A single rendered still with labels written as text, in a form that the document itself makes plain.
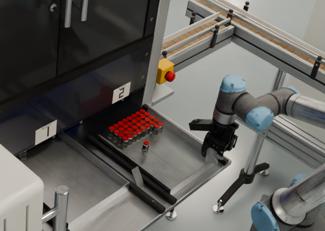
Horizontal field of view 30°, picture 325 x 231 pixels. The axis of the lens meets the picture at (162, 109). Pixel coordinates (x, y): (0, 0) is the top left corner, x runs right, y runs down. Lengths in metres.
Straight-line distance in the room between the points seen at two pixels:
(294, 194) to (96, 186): 0.63
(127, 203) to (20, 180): 0.93
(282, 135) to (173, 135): 0.89
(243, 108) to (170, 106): 2.00
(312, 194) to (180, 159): 0.57
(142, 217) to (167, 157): 0.29
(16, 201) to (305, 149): 2.08
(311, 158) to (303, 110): 1.12
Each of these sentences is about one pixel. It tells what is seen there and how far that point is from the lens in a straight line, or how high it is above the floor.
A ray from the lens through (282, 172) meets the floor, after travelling 3.56.
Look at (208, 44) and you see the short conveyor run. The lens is 2.71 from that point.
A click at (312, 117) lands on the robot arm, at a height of 1.27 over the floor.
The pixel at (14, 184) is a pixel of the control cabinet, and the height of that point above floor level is 1.55.
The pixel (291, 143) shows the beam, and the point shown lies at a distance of 2.97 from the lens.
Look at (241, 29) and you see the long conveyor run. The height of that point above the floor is 0.93.
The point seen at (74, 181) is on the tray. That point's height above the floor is 0.88.
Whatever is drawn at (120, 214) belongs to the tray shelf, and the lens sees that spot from 1.90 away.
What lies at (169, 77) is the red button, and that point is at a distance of 2.28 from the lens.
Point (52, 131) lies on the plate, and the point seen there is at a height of 1.01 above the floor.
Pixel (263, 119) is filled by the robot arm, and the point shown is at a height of 1.23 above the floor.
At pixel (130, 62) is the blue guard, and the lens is 2.08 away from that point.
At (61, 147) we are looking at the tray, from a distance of 2.10.
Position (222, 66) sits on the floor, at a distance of 4.28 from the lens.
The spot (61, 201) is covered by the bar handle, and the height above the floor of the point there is 1.46.
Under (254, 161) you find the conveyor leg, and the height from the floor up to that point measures 0.24.
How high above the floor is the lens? 2.29
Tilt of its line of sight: 38 degrees down
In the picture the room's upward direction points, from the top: 11 degrees clockwise
